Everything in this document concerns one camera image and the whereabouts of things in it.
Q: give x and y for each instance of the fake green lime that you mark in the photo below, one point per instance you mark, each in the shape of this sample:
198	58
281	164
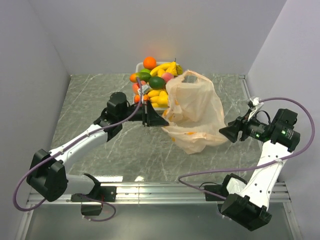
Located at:
156	82

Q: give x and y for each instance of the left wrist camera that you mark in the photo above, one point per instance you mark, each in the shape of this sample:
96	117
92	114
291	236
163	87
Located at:
144	90

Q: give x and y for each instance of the fake banana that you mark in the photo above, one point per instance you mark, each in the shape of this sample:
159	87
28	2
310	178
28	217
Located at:
163	66

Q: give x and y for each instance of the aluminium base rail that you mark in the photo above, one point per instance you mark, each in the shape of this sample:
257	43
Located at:
139	193

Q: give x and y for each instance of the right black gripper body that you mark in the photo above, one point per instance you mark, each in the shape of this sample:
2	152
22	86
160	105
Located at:
252	128

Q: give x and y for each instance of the white plastic fruit tray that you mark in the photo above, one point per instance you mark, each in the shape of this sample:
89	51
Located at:
140	67

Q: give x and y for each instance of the fake yellow pear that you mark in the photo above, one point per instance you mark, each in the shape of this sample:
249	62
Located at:
174	69

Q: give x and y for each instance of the fake pink peach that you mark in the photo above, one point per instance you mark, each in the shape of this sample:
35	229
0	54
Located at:
167	76

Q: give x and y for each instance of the fake left peach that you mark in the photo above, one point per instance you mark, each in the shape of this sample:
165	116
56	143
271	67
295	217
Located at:
136	87

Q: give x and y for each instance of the fake red apple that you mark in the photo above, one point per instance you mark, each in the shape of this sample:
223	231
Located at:
144	99

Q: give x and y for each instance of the fake red green mango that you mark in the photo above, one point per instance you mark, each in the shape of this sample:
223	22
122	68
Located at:
143	76

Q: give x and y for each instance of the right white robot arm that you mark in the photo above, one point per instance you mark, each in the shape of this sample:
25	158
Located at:
247	202

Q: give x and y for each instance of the fake orange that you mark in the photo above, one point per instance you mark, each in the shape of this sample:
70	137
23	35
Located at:
149	63

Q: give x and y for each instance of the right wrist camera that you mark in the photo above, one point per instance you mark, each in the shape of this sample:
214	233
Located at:
254	104

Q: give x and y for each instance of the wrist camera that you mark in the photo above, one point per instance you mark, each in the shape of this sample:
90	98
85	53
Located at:
144	90
254	104

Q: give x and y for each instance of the translucent orange plastic bag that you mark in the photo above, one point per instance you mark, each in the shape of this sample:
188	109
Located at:
195	113

